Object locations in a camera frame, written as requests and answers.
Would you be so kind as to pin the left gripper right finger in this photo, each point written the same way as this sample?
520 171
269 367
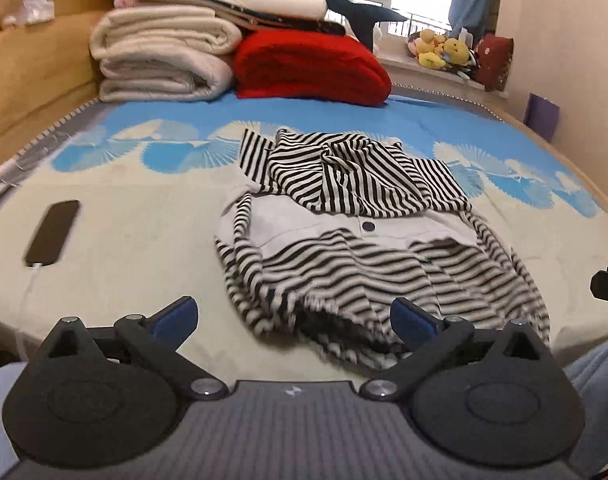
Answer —
494 398

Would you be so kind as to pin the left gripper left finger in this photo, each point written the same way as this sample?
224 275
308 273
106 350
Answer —
98 396

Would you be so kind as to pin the black white striped garment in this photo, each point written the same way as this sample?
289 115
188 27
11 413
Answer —
327 230

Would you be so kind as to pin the black smartphone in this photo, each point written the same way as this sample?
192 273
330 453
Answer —
50 236

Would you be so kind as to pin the purple box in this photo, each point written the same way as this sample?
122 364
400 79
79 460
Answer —
541 115

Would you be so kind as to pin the blue white patterned bed sheet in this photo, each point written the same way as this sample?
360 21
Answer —
152 179

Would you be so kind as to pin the dark red plush cushion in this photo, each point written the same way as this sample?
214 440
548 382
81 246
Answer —
494 58

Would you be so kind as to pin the yellow plush toys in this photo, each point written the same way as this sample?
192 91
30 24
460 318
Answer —
437 52

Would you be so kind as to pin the wooden headboard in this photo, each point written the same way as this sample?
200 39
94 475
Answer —
45 70

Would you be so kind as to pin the beige folded blanket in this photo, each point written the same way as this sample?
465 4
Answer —
164 53

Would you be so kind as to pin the red folded blanket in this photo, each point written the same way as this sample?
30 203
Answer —
309 65

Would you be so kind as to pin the tissue pack on headboard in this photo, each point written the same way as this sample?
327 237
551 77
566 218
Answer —
30 12

